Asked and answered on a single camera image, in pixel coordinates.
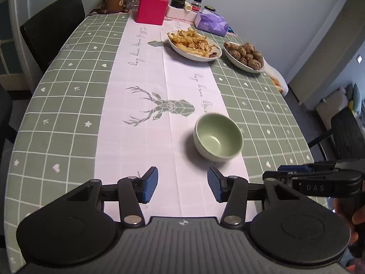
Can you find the person's right hand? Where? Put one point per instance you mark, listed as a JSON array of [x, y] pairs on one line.
[[339, 208]]

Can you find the white plate of fried food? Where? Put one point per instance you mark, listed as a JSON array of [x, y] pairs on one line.
[[194, 44]]

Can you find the white plate of brown balls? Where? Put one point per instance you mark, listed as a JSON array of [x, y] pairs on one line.
[[245, 55]]

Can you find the white tray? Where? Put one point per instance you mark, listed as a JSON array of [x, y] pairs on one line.
[[178, 13]]

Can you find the pink box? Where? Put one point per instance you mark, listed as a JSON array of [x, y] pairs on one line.
[[151, 10]]

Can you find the small red-label jar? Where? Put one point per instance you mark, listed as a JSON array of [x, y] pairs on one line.
[[196, 5]]

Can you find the small dark jar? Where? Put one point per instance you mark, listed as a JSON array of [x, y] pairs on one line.
[[209, 9]]

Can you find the green ceramic bowl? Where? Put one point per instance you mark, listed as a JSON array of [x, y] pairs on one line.
[[218, 137]]

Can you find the purple tissue pack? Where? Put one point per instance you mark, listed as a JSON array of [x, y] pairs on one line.
[[212, 24]]

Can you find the green grid tablecloth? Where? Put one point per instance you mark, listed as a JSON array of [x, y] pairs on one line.
[[71, 91]]

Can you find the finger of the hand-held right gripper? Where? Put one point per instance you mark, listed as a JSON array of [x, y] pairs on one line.
[[296, 168], [328, 182]]

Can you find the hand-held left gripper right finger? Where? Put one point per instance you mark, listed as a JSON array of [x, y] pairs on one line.
[[213, 184]]

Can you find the white wall switch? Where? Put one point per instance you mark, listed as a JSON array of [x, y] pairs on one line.
[[359, 58]]

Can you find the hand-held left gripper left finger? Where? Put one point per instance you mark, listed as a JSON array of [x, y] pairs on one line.
[[149, 185]]

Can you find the white plate with food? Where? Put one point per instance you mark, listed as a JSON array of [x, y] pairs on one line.
[[278, 81]]

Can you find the blue cushion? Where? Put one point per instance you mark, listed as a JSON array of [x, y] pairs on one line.
[[356, 98]]

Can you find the beige sofa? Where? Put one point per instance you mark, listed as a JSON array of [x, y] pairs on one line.
[[330, 105]]

